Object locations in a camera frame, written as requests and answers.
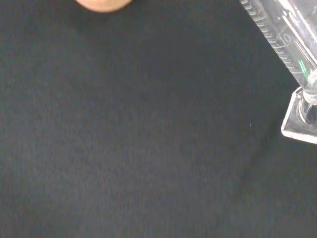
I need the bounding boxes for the black bench cloth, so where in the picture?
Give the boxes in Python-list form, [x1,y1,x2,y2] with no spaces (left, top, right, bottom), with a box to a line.
[0,0,317,238]

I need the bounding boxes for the round cork ring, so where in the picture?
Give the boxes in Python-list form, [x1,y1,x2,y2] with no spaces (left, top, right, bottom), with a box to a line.
[74,0,134,13]

